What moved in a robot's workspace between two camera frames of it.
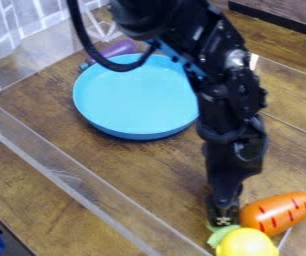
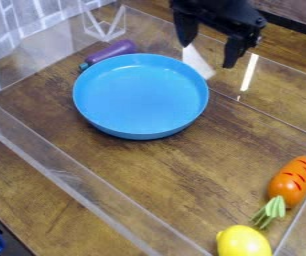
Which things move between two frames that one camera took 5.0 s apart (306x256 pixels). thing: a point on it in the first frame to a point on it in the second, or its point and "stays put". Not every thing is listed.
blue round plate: x=143 y=104 stays put
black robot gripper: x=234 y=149 to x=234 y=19
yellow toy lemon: x=246 y=242 stays put
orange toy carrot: x=272 y=211 to x=288 y=184
